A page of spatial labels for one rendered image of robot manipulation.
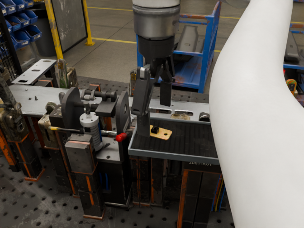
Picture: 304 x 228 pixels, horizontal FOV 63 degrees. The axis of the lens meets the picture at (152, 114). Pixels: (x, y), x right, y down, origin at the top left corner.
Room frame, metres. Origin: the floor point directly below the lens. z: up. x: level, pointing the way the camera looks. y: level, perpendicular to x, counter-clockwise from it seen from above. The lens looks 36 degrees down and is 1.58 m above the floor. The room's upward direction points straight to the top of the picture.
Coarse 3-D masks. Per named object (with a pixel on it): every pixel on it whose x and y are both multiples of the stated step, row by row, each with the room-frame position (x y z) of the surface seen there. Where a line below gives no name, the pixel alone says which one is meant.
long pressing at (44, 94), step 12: (24, 96) 0.93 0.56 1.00; (36, 96) 0.93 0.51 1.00; (48, 96) 0.93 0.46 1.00; (12, 108) 0.84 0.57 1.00; (24, 108) 0.84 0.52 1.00; (36, 108) 0.84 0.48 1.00; (84, 108) 0.84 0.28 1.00; (156, 108) 0.84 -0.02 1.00; (168, 108) 0.84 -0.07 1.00; (180, 108) 0.84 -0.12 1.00; (192, 108) 0.84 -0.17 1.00; (204, 108) 0.84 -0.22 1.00
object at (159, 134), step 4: (152, 128) 0.50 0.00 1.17; (156, 128) 0.50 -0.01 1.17; (160, 128) 0.51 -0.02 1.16; (152, 132) 0.49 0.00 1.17; (156, 132) 0.49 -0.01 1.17; (160, 132) 0.49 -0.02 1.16; (164, 132) 0.49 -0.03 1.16; (168, 132) 0.49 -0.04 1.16; (152, 136) 0.48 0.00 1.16; (156, 136) 0.48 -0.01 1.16; (160, 136) 0.48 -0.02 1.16; (164, 136) 0.48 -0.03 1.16; (168, 136) 0.48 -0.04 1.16
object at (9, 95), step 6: (0, 66) 0.77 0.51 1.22; (0, 72) 0.75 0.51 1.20; (0, 78) 0.74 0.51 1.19; (0, 84) 0.74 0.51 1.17; (6, 84) 0.76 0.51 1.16; (0, 90) 0.74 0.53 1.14; (6, 90) 0.75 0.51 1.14; (0, 96) 0.75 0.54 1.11; (6, 96) 0.75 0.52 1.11; (12, 96) 0.76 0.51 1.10; (6, 102) 0.75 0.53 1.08; (12, 102) 0.75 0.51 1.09
